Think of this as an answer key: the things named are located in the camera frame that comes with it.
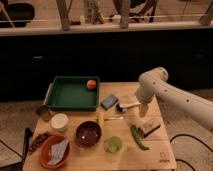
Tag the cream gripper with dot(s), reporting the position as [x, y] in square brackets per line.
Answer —
[143, 108]

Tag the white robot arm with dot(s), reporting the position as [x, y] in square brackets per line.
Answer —
[154, 83]

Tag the purple bowl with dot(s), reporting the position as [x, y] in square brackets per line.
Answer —
[88, 134]

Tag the orange bowl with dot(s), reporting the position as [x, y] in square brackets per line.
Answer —
[45, 152]

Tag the wooden block eraser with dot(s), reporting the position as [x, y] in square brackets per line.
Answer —
[149, 126]

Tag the green cucumber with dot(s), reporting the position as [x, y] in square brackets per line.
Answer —
[136, 137]

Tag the blue sponge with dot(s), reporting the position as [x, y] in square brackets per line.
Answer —
[109, 101]

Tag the green plastic cup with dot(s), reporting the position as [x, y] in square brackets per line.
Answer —
[113, 144]

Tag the orange fruit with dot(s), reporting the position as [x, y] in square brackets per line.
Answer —
[91, 84]

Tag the green plastic tray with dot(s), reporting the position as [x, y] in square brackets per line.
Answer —
[70, 93]

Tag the white round container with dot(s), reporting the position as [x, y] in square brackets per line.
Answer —
[59, 122]

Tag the white paper packet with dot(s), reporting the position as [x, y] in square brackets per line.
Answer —
[57, 152]

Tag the small metal cup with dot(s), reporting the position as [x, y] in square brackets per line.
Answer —
[44, 113]

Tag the dark red grapes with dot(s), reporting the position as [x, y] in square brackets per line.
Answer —
[38, 141]

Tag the black chair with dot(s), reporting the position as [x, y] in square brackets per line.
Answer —
[20, 13]

